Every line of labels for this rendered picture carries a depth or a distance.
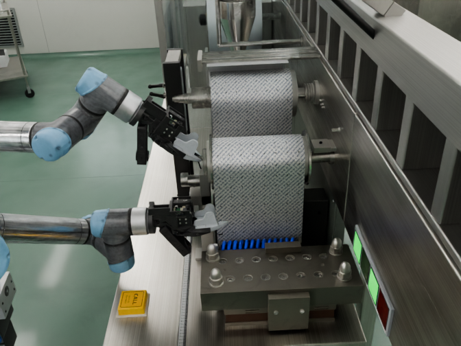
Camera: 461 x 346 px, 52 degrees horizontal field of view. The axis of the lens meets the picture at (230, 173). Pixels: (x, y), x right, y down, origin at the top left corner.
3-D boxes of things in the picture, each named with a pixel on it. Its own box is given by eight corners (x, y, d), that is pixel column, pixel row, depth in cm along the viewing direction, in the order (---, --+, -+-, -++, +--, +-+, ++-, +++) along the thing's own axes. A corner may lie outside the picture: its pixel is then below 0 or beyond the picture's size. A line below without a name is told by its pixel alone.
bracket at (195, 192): (194, 250, 149) (186, 166, 134) (215, 250, 149) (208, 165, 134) (194, 261, 145) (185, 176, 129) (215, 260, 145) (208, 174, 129)
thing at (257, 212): (217, 243, 133) (214, 187, 124) (301, 239, 133) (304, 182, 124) (217, 244, 132) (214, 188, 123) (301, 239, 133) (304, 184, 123)
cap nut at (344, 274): (335, 271, 120) (336, 257, 117) (349, 270, 120) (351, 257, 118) (338, 281, 117) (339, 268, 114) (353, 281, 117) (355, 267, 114)
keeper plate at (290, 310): (267, 325, 121) (267, 293, 116) (306, 323, 121) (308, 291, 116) (268, 332, 119) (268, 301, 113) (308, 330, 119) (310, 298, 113)
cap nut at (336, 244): (327, 247, 128) (328, 234, 126) (341, 246, 128) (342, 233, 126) (330, 256, 125) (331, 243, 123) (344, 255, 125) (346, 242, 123)
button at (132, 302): (123, 296, 133) (121, 290, 132) (147, 295, 133) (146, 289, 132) (118, 316, 127) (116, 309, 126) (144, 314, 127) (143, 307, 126)
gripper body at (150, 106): (185, 129, 119) (145, 102, 115) (167, 153, 123) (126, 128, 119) (186, 117, 126) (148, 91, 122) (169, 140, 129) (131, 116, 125)
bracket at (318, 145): (310, 144, 127) (310, 138, 126) (331, 143, 127) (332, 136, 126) (313, 153, 123) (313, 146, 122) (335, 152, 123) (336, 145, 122)
